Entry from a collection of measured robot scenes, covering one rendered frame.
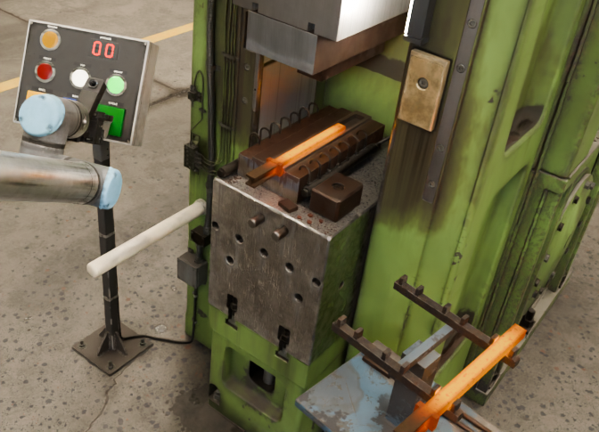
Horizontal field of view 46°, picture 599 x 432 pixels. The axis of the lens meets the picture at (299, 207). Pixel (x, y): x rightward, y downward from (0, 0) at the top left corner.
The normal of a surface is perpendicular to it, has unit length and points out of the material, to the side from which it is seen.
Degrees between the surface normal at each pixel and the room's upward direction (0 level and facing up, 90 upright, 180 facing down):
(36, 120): 55
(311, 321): 90
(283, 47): 90
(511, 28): 90
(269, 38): 90
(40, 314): 0
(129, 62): 60
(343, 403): 0
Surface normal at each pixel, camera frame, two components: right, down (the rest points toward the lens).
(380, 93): -0.59, 0.40
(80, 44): -0.12, 0.06
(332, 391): 0.11, -0.82
